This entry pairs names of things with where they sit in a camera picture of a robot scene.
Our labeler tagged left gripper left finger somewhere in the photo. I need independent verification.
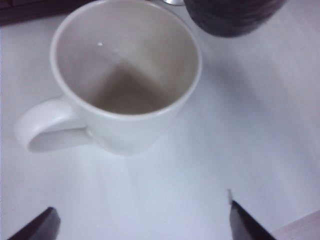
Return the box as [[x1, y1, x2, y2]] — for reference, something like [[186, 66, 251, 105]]
[[7, 206, 61, 240]]

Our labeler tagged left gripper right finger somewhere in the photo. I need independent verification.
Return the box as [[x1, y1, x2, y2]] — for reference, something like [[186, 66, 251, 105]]
[[227, 189, 278, 240]]

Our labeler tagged black textured glass cup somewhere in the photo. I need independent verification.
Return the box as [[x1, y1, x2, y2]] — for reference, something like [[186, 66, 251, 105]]
[[183, 0, 284, 39]]

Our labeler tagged white raised board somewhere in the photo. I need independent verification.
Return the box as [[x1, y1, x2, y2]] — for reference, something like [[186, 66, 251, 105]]
[[0, 0, 320, 240]]

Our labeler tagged white ceramic mug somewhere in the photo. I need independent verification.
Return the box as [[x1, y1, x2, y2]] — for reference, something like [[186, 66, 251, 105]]
[[13, 0, 203, 157]]

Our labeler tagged black keyboard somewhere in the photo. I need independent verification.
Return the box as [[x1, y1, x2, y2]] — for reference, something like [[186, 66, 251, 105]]
[[0, 0, 85, 27]]

